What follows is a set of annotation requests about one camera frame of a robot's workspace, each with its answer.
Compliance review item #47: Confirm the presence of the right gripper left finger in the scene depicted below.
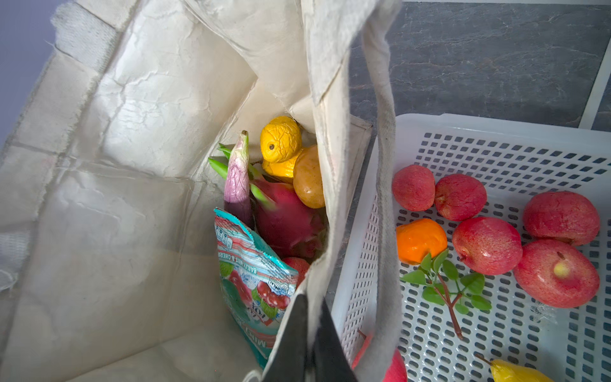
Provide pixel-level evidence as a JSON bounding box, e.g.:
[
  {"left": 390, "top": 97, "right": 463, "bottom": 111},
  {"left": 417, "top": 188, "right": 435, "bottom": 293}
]
[{"left": 263, "top": 294, "right": 308, "bottom": 382}]

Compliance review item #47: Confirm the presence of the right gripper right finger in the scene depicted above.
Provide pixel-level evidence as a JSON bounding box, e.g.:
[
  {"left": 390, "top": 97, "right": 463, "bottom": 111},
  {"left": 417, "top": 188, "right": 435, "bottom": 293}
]
[{"left": 313, "top": 300, "right": 357, "bottom": 382}]

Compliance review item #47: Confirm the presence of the teal snack bag top shelf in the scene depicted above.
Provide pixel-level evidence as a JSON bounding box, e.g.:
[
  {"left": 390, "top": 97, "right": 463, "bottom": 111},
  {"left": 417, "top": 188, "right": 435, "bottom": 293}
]
[{"left": 214, "top": 209, "right": 298, "bottom": 368}]

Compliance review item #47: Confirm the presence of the pink dragon fruit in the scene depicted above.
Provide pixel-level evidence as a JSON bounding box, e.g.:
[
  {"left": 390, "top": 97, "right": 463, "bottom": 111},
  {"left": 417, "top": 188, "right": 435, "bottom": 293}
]
[{"left": 208, "top": 158, "right": 326, "bottom": 262}]

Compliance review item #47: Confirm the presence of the purple eggplant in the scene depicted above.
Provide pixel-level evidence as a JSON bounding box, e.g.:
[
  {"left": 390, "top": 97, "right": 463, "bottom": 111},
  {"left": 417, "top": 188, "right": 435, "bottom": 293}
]
[{"left": 224, "top": 131, "right": 254, "bottom": 229}]

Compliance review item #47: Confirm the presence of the brown potato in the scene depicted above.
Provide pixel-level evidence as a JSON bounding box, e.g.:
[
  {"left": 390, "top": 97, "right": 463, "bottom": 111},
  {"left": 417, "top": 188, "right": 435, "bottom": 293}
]
[{"left": 293, "top": 145, "right": 326, "bottom": 209}]

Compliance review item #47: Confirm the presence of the yellow orange mango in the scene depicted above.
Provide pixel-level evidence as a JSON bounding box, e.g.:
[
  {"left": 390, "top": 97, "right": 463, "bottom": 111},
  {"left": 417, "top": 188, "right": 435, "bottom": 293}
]
[{"left": 262, "top": 150, "right": 303, "bottom": 184}]

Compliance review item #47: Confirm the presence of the cream canvas grocery bag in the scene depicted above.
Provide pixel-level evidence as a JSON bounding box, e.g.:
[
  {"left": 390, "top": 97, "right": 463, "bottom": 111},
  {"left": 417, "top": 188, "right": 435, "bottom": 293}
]
[{"left": 1, "top": 1, "right": 401, "bottom": 381}]

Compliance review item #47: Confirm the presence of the yellow corn cob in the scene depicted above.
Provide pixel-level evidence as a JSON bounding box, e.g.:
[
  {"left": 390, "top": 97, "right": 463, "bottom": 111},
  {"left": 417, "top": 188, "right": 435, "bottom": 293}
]
[{"left": 260, "top": 116, "right": 302, "bottom": 163}]

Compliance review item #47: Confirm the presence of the small orange persimmon with leaves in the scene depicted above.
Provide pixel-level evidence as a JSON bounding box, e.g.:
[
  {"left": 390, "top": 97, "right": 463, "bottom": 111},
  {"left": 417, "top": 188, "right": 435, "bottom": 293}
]
[{"left": 396, "top": 218, "right": 492, "bottom": 340}]

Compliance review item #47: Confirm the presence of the yellow lemon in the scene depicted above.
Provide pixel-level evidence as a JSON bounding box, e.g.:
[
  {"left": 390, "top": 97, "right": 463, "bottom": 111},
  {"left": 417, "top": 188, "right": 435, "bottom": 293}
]
[{"left": 475, "top": 353, "right": 553, "bottom": 382}]

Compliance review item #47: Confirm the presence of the red apple back cluster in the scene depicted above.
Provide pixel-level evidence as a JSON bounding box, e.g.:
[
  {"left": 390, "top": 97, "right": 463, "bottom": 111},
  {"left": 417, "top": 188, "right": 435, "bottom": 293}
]
[{"left": 452, "top": 217, "right": 523, "bottom": 275}]

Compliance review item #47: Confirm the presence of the white plastic fruit basket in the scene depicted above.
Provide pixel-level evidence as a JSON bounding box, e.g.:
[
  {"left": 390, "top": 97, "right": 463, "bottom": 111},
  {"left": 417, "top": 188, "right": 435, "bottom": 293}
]
[{"left": 330, "top": 113, "right": 611, "bottom": 382}]

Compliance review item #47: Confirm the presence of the wooden two-tier shelf rack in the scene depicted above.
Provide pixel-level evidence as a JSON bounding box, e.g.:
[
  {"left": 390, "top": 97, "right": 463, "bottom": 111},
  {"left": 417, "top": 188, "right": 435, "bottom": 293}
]
[{"left": 579, "top": 41, "right": 611, "bottom": 130}]

